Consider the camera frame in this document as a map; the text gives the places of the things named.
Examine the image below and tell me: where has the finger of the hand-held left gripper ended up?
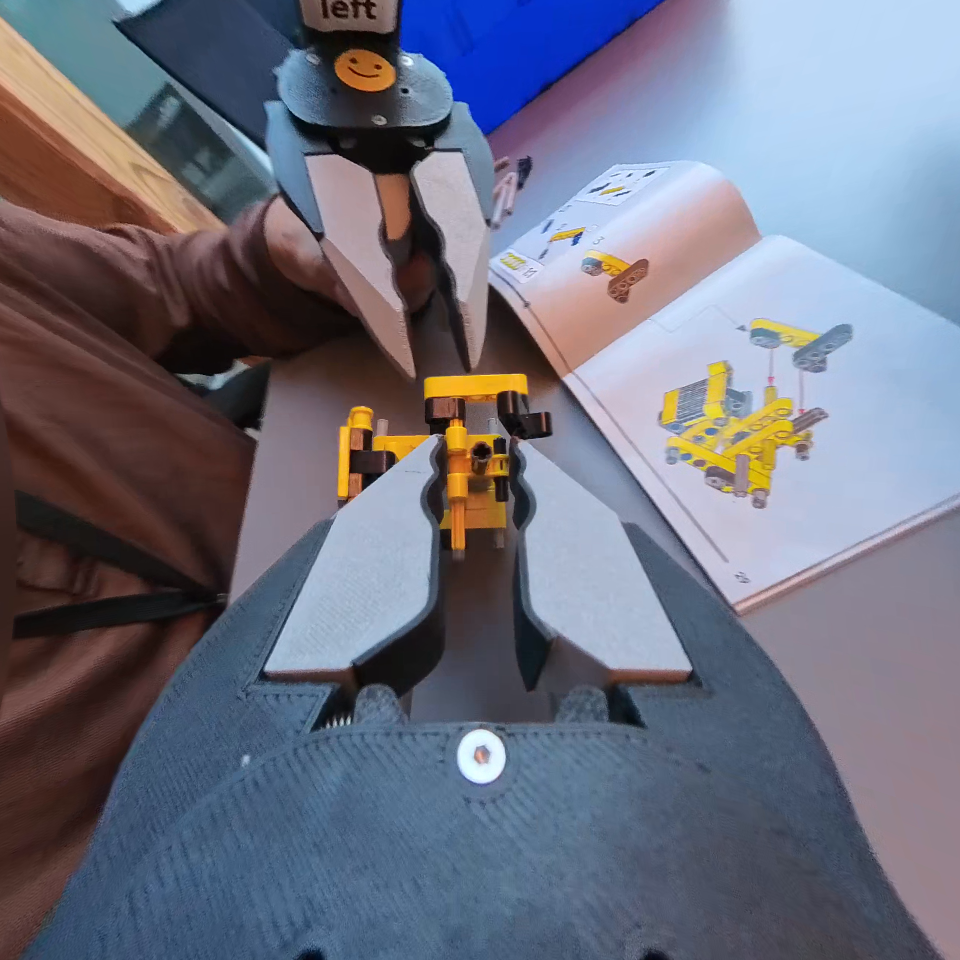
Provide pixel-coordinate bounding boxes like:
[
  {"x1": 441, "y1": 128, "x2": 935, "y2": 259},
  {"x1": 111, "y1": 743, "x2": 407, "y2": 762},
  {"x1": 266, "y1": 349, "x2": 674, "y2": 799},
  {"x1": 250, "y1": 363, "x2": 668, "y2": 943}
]
[
  {"x1": 408, "y1": 148, "x2": 494, "y2": 375},
  {"x1": 303, "y1": 150, "x2": 420, "y2": 382}
]

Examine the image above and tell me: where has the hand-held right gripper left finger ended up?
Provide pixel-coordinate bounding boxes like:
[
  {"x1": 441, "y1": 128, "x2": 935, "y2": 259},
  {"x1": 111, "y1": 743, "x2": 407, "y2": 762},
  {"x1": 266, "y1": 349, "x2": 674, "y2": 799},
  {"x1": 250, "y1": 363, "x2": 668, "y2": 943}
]
[{"x1": 261, "y1": 433, "x2": 450, "y2": 697}]

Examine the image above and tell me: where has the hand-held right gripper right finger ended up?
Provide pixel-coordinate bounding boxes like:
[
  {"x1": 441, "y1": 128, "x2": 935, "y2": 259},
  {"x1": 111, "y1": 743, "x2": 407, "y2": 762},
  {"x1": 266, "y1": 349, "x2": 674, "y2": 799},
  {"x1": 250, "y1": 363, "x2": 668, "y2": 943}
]
[{"x1": 508, "y1": 437, "x2": 695, "y2": 693}]

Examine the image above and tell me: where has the yellow lego model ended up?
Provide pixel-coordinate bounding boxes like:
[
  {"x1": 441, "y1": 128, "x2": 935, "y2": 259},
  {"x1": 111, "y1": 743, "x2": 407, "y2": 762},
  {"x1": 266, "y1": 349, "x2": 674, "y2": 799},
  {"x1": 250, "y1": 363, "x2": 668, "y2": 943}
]
[{"x1": 336, "y1": 405, "x2": 520, "y2": 554}]

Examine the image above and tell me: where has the person's left forearm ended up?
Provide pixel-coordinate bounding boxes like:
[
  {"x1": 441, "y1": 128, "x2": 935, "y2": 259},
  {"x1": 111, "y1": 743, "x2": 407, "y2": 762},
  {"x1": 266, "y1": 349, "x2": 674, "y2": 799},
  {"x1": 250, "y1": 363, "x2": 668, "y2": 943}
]
[{"x1": 0, "y1": 198, "x2": 354, "y2": 376}]

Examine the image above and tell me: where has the tan lego pin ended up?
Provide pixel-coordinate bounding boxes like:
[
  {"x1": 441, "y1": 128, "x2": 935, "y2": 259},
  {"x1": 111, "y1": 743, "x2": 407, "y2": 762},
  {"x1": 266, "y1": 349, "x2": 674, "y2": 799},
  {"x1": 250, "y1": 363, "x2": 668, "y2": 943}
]
[{"x1": 489, "y1": 156, "x2": 520, "y2": 228}]

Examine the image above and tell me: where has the lego instruction booklet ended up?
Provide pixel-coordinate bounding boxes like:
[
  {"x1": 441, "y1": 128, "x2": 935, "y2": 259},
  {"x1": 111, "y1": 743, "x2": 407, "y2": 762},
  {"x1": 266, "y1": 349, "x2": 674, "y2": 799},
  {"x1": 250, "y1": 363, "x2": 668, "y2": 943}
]
[{"x1": 487, "y1": 161, "x2": 960, "y2": 616}]

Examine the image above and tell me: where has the person's left hand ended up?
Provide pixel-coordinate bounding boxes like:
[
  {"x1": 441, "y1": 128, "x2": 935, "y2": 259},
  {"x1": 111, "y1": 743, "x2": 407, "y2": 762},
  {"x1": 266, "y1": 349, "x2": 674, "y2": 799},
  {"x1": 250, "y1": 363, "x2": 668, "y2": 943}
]
[{"x1": 262, "y1": 195, "x2": 363, "y2": 318}]

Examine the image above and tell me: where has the black box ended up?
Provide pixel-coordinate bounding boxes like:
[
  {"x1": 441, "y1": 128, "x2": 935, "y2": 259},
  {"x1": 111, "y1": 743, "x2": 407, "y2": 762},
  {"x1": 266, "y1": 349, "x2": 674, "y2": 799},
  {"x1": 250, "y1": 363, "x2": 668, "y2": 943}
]
[{"x1": 112, "y1": 0, "x2": 316, "y2": 144}]

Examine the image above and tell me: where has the blue plastic bin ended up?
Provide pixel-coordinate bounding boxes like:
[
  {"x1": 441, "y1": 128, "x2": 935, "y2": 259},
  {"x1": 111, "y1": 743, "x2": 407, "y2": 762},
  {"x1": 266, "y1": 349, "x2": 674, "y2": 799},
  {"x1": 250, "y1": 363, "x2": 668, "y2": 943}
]
[{"x1": 397, "y1": 0, "x2": 669, "y2": 136}]

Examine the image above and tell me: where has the wooden board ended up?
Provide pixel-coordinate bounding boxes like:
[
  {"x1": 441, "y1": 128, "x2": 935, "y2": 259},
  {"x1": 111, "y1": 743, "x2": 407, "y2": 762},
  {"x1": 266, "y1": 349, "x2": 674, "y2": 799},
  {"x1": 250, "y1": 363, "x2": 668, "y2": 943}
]
[{"x1": 0, "y1": 18, "x2": 226, "y2": 234}]

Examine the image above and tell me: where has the person's brown clothing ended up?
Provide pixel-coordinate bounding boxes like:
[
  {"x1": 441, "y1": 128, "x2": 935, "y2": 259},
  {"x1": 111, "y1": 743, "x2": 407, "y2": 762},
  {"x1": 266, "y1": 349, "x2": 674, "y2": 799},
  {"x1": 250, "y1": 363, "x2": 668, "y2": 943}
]
[{"x1": 0, "y1": 285, "x2": 260, "y2": 960}]

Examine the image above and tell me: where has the black strap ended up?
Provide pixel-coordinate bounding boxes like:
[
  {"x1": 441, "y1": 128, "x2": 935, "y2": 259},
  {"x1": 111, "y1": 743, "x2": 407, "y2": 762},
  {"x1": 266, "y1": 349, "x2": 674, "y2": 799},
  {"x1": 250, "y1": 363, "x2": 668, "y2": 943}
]
[{"x1": 11, "y1": 491, "x2": 228, "y2": 640}]

